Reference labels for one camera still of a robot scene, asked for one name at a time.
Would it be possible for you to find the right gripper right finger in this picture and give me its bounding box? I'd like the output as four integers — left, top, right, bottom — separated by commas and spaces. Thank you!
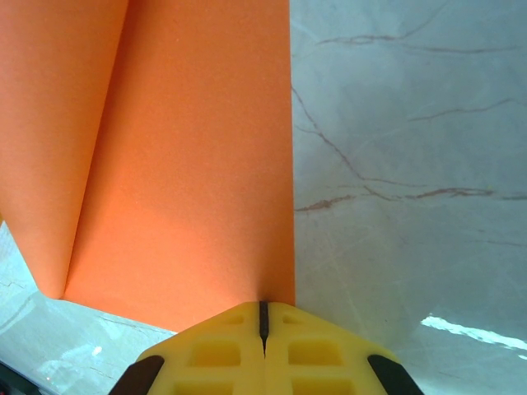
263, 301, 426, 395

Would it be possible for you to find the orange cloth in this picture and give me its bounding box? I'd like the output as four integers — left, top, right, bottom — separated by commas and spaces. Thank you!
0, 0, 298, 333

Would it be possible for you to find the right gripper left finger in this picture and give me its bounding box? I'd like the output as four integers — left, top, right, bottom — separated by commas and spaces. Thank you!
110, 301, 267, 395

